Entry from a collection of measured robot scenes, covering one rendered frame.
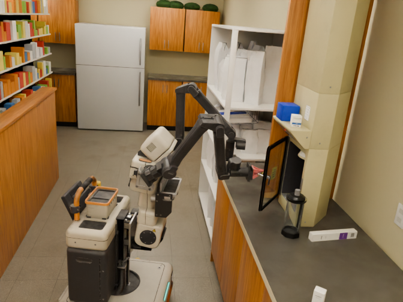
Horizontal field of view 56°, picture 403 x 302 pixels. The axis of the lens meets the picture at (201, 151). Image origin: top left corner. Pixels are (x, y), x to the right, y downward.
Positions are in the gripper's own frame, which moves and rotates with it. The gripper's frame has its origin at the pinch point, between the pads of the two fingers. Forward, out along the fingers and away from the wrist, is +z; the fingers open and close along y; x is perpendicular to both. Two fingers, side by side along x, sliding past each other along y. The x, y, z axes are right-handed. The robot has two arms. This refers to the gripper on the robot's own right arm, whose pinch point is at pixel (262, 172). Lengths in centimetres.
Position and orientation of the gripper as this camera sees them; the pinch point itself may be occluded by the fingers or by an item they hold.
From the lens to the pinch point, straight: 227.2
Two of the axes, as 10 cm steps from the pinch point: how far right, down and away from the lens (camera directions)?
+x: -1.1, -3.3, 9.4
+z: 9.9, 0.1, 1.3
